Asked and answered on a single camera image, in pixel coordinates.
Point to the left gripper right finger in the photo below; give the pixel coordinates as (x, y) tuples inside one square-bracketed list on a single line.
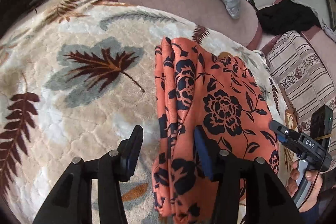
[(251, 181)]

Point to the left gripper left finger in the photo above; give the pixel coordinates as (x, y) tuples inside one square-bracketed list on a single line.
[(70, 200)]

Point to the orange black floral garment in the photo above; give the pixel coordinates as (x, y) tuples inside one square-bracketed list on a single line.
[(220, 97)]

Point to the striped floral pillow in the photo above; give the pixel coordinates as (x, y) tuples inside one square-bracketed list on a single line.
[(303, 77)]

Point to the cream leaf-pattern plush blanket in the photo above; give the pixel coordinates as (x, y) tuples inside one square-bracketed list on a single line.
[(76, 77)]

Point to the black garment on bed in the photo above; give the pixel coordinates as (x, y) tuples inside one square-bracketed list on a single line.
[(285, 16)]

